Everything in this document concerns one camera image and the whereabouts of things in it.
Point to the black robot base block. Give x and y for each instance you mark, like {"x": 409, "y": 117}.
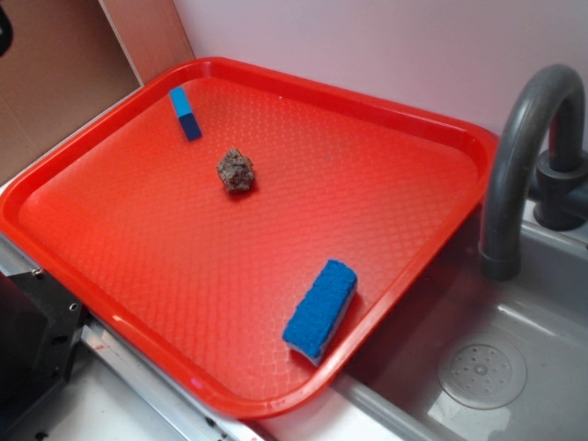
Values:
{"x": 40, "y": 326}

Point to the blue rectangular block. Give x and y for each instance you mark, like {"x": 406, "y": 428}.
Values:
{"x": 185, "y": 114}

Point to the red plastic tray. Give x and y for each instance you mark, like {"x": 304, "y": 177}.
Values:
{"x": 132, "y": 218}

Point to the brown rough rock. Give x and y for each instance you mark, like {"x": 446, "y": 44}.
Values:
{"x": 236, "y": 172}

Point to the blue sponge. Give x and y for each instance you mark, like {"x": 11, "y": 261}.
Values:
{"x": 319, "y": 314}

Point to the grey plastic sink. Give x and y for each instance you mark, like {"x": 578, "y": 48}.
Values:
{"x": 542, "y": 312}

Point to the round sink drain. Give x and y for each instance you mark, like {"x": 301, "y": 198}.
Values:
{"x": 481, "y": 372}

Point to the grey curved faucet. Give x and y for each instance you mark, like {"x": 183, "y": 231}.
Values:
{"x": 540, "y": 157}

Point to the brown cardboard panel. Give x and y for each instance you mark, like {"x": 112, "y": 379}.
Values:
{"x": 69, "y": 61}

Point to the black object top left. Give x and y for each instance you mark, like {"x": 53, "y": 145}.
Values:
{"x": 6, "y": 32}

